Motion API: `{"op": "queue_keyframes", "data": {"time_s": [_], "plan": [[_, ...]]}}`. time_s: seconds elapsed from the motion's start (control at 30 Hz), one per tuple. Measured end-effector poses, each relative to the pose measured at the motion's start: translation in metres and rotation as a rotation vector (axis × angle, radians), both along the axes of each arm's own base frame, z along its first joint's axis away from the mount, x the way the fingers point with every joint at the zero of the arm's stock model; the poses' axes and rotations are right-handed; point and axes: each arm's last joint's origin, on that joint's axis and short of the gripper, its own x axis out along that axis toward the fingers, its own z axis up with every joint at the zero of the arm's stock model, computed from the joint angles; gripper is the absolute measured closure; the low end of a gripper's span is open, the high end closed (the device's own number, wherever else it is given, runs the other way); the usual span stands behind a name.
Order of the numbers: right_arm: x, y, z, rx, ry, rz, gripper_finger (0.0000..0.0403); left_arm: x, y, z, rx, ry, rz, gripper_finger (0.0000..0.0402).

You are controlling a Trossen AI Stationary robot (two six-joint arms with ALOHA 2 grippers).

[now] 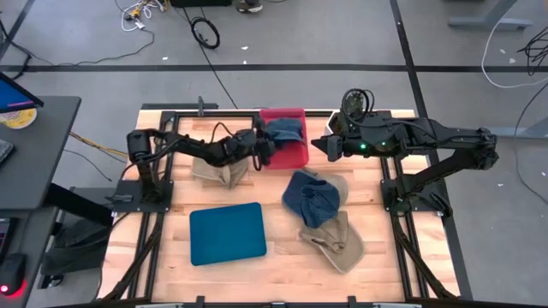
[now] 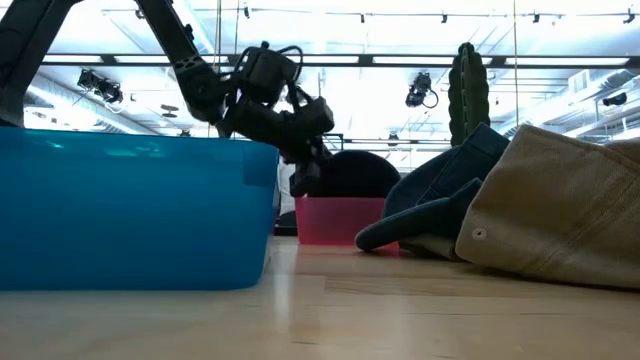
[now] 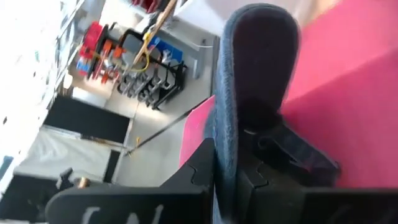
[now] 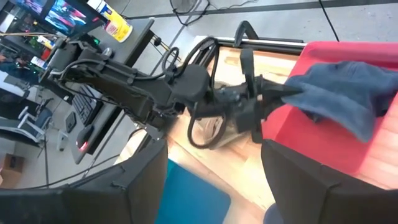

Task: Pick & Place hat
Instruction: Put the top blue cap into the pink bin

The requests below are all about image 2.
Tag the red translucent plastic bin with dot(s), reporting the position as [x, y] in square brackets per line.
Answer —
[335, 220]

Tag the small black track light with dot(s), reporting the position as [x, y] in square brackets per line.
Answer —
[629, 16]
[246, 10]
[139, 12]
[444, 18]
[362, 18]
[536, 17]

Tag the blue plastic bin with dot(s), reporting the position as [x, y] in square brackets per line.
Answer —
[125, 215]

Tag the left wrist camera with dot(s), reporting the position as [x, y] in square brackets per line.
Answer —
[265, 70]

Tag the green cactus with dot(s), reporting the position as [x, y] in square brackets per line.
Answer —
[467, 95]

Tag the black overhead frame bar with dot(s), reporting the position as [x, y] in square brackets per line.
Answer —
[365, 60]

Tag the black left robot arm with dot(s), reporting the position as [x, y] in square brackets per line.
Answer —
[185, 55]

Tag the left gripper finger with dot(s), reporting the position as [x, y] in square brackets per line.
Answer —
[321, 150]
[304, 179]

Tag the person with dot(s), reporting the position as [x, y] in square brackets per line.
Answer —
[286, 195]

